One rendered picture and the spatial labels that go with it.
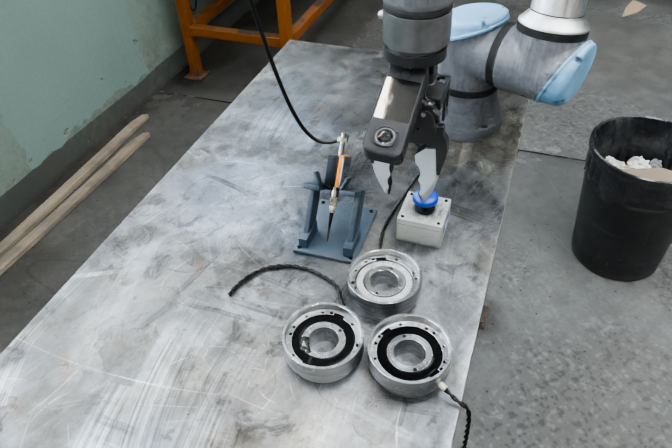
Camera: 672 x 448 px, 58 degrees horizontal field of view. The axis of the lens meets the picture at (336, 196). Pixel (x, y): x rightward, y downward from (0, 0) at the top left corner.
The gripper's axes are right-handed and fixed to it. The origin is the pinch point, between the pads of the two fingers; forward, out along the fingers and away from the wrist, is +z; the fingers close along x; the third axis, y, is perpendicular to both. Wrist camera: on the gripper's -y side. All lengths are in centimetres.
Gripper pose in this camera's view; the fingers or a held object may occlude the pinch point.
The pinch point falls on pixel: (404, 192)
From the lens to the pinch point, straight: 80.0
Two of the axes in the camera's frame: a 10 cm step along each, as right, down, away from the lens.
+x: -9.4, -1.9, 2.8
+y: 3.4, -6.1, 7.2
